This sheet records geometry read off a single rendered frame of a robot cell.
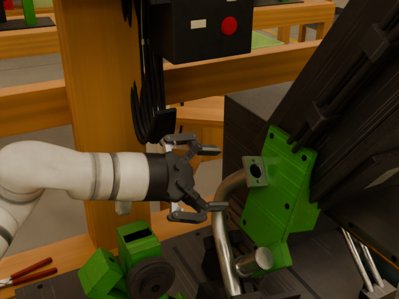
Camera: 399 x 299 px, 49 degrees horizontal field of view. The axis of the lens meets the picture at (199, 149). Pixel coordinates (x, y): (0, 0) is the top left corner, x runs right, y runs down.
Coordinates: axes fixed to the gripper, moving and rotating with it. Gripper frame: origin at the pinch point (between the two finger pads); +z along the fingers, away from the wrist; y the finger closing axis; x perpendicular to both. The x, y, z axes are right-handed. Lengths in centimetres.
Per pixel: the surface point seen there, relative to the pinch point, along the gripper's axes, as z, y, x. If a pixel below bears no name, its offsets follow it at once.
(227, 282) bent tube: 5.6, -16.6, 11.5
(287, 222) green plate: 9.3, -8.6, -3.9
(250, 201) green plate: 8.7, -3.1, 4.7
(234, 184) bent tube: 5.4, 0.0, 4.1
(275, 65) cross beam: 33, 37, 19
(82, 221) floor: 23, 30, 196
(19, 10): 22, 423, 546
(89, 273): -21.0, -13.1, 6.3
